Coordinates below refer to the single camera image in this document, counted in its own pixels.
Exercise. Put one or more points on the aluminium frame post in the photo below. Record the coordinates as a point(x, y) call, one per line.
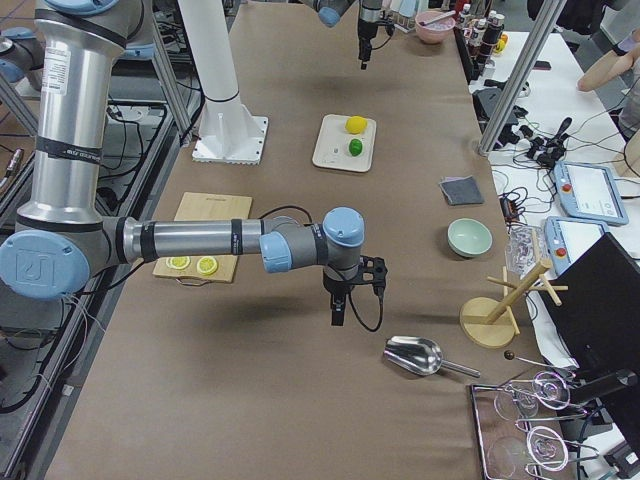
point(543, 25)

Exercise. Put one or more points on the blue teach pendant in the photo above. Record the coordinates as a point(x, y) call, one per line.
point(568, 239)
point(589, 191)

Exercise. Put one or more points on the lemon slice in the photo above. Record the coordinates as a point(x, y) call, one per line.
point(178, 263)
point(207, 265)

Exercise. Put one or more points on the green lime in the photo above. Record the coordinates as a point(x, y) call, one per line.
point(355, 147)

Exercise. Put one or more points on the cream rabbit tray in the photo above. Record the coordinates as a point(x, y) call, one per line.
point(331, 149)

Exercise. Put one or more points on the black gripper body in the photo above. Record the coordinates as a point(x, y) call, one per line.
point(334, 287)
point(367, 27)

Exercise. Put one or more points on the wooden cutting board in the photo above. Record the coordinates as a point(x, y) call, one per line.
point(202, 206)

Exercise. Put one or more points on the wire glass rack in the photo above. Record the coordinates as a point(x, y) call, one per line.
point(518, 431)

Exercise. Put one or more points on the yellow lemon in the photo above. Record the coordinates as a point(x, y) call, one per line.
point(355, 125)

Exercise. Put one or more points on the grey folded cloth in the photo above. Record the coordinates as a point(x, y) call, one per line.
point(459, 191)

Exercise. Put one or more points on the pink bowl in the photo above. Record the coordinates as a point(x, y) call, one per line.
point(432, 27)

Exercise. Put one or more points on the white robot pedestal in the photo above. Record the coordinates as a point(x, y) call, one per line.
point(228, 132)

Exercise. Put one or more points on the metal scoop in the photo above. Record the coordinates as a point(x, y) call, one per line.
point(421, 356)

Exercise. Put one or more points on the green bowl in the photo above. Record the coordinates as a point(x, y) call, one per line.
point(469, 238)

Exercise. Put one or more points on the black monitor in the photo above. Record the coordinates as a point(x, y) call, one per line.
point(598, 322)

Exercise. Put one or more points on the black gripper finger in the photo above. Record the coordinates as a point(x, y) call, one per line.
point(364, 54)
point(338, 305)

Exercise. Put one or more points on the wooden mug tree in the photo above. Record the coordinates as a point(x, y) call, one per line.
point(491, 323)

